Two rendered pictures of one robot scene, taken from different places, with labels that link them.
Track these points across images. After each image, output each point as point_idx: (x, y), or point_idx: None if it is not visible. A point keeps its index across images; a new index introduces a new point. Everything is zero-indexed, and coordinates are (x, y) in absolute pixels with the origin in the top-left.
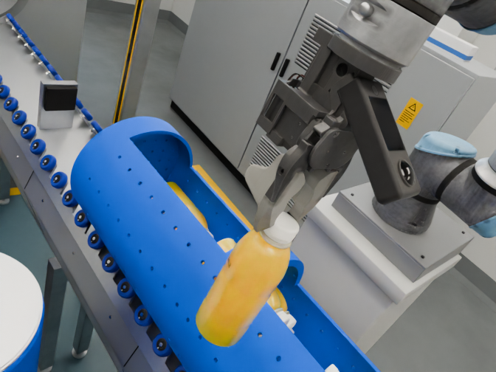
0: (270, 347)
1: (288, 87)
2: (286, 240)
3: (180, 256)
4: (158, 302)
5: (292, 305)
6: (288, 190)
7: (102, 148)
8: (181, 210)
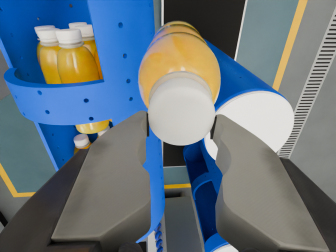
0: (117, 6)
1: None
2: (194, 82)
3: None
4: None
5: (23, 52)
6: (274, 185)
7: (153, 221)
8: None
